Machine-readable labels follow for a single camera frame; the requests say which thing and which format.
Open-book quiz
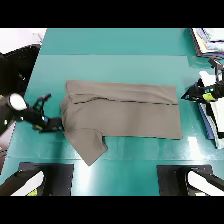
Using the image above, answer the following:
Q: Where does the brown shirt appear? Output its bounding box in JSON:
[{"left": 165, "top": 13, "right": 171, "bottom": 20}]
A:
[{"left": 59, "top": 79, "right": 184, "bottom": 167}]

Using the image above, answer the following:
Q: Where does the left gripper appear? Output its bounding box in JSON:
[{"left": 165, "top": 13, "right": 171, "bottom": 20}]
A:
[{"left": 38, "top": 116, "right": 65, "bottom": 134}]

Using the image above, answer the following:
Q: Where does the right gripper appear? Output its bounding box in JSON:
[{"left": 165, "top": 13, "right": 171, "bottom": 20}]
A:
[{"left": 190, "top": 79, "right": 218, "bottom": 103}]

